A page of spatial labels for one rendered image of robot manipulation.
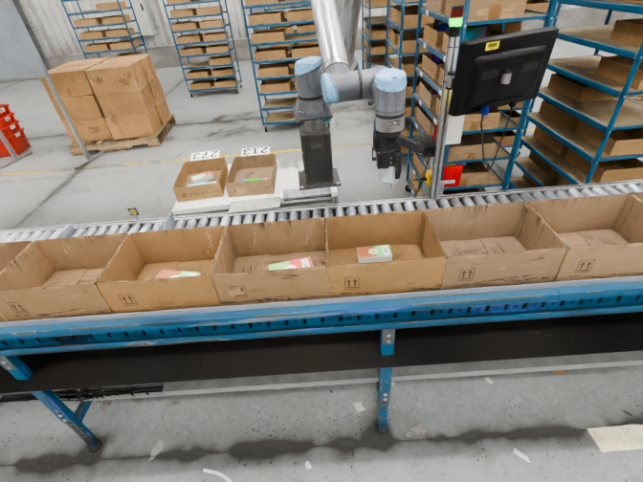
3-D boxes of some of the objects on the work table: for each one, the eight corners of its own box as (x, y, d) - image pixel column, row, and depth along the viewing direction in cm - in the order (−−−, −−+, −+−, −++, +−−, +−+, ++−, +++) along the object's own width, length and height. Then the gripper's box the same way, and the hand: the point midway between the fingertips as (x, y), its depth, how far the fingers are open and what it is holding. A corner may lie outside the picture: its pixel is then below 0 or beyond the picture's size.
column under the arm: (298, 171, 242) (291, 123, 222) (336, 167, 242) (333, 119, 223) (299, 190, 221) (293, 139, 201) (341, 186, 222) (339, 134, 202)
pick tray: (277, 166, 251) (276, 153, 245) (274, 193, 220) (271, 179, 214) (237, 169, 251) (234, 157, 245) (228, 197, 221) (224, 183, 215)
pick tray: (229, 169, 253) (225, 156, 247) (223, 196, 222) (219, 182, 216) (188, 174, 251) (184, 162, 245) (177, 203, 221) (171, 188, 215)
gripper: (370, 127, 117) (371, 185, 130) (378, 136, 110) (378, 196, 123) (396, 122, 118) (394, 181, 131) (405, 132, 111) (403, 192, 123)
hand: (394, 184), depth 126 cm, fingers closed
